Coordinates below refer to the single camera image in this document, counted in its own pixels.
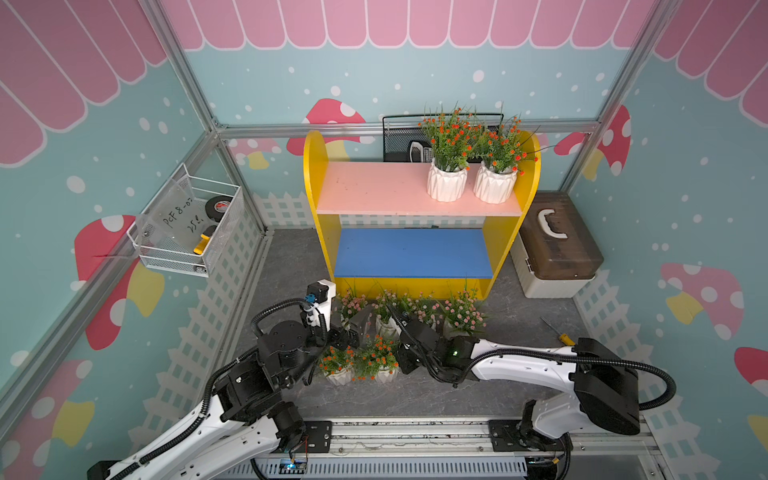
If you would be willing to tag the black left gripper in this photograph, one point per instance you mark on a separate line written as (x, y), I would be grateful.
(354, 338)

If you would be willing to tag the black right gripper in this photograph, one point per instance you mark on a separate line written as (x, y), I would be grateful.
(400, 355)

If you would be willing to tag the orange flower pot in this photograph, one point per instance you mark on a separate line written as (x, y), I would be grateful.
(501, 149)
(376, 360)
(452, 138)
(338, 365)

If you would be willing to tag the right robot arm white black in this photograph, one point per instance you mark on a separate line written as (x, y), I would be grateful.
(594, 386)

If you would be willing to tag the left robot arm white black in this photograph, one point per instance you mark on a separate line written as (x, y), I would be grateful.
(242, 411)

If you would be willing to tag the yellow rack pink blue shelves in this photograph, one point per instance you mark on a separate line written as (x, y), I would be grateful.
(441, 261)

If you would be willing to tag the pink flower pot far left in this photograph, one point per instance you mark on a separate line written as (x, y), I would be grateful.
(349, 304)

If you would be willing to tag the pink flower pot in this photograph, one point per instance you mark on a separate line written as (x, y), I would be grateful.
(461, 314)
(426, 309)
(349, 304)
(386, 327)

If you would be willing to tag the pink flower pot far right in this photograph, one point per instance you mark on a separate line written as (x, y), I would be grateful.
(461, 314)

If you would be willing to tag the brown lid storage box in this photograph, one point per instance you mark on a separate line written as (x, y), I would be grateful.
(554, 254)

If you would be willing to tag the small green circuit board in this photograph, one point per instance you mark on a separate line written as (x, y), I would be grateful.
(289, 466)

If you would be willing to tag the black white label maker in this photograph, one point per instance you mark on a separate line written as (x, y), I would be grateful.
(419, 152)

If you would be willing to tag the black tape roll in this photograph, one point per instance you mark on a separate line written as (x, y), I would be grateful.
(217, 206)

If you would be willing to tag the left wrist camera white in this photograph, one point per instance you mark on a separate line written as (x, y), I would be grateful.
(320, 296)

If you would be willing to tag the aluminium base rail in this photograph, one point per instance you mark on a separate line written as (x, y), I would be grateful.
(451, 448)

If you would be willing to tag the yellow handled tool in basket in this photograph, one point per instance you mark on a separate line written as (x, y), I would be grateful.
(205, 238)

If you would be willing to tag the black wire mesh basket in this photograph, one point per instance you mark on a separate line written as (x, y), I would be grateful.
(399, 130)

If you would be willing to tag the white wire wall basket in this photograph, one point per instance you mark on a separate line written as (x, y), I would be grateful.
(168, 229)

